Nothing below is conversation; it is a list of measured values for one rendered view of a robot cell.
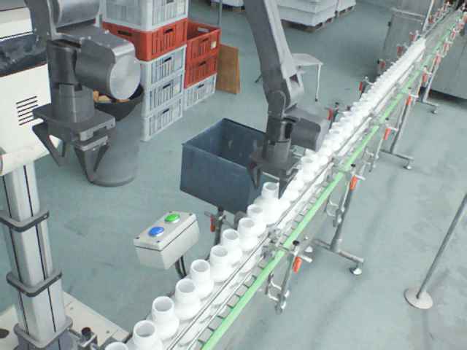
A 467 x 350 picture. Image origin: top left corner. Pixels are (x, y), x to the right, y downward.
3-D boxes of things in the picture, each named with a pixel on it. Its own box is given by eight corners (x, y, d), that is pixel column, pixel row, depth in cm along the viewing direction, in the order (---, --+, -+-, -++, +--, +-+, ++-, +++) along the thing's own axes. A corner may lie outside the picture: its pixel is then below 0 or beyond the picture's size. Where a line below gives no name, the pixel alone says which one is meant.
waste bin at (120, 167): (112, 200, 289) (109, 110, 256) (63, 175, 306) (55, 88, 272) (157, 171, 324) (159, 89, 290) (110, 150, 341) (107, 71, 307)
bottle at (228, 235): (236, 280, 106) (244, 227, 97) (236, 300, 101) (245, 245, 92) (210, 278, 106) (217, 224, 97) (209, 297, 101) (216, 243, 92)
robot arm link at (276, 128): (276, 104, 99) (264, 111, 95) (304, 113, 97) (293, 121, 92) (271, 132, 103) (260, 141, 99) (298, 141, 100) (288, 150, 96)
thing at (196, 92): (183, 111, 413) (184, 90, 402) (147, 100, 427) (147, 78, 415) (215, 92, 461) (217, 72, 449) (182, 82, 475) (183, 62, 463)
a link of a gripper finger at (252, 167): (255, 180, 112) (260, 146, 107) (280, 189, 109) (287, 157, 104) (241, 192, 107) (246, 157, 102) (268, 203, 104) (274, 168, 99)
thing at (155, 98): (145, 118, 345) (146, 91, 333) (102, 104, 357) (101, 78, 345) (184, 93, 394) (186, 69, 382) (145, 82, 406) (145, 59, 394)
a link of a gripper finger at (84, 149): (87, 195, 63) (82, 137, 58) (52, 177, 66) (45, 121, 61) (120, 176, 69) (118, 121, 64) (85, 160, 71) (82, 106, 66)
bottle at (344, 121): (325, 155, 164) (336, 114, 155) (341, 158, 163) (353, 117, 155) (326, 163, 159) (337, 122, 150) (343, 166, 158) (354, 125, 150)
